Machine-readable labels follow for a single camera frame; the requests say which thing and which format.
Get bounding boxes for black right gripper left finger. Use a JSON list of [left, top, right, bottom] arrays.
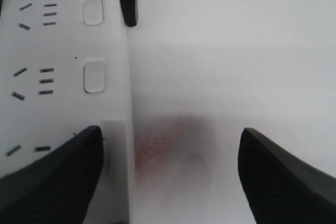
[[1, 126, 104, 223]]

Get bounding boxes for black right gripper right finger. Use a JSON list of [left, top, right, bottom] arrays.
[[237, 128, 335, 223]]

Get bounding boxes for white five-socket power strip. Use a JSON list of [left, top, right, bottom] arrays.
[[1, 0, 134, 223]]

